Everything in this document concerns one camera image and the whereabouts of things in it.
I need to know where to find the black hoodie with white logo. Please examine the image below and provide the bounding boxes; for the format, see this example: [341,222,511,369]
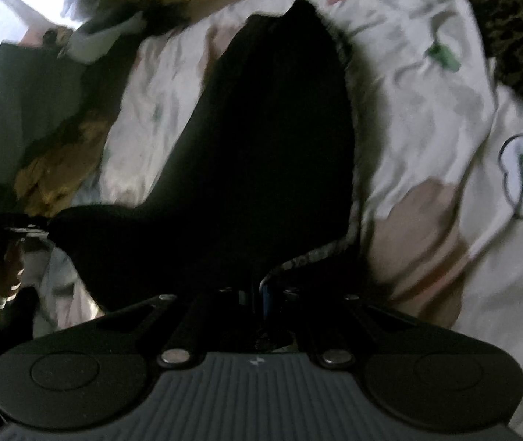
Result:
[47,0,383,313]

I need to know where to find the teddy bear print cloth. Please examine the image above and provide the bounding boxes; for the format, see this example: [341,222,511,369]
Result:
[282,25,366,269]

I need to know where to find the mustard yellow cloth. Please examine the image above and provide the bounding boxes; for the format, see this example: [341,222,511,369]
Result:
[14,110,116,217]

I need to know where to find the dark green pillow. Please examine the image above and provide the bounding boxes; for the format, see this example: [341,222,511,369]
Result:
[0,43,87,184]

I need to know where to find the white printed bed sheet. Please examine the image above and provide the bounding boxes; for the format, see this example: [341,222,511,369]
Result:
[0,0,523,440]

